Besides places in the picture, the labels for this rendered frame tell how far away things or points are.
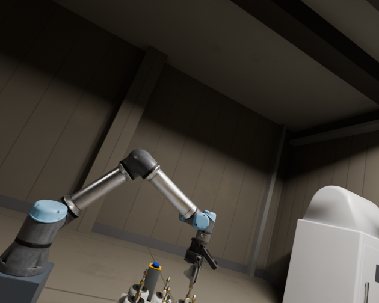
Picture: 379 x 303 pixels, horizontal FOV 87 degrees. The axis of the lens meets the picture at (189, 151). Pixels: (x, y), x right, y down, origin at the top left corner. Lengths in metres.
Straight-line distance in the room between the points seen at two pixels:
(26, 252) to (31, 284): 0.10
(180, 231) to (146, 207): 0.63
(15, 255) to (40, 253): 0.07
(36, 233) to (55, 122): 2.36
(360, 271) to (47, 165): 3.37
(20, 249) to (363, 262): 2.29
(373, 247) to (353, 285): 0.37
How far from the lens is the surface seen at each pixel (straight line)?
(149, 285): 1.34
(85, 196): 1.04
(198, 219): 0.94
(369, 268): 2.41
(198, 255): 1.14
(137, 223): 3.05
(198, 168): 3.23
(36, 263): 0.97
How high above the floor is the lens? 0.69
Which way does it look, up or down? 15 degrees up
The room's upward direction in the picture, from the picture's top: 19 degrees clockwise
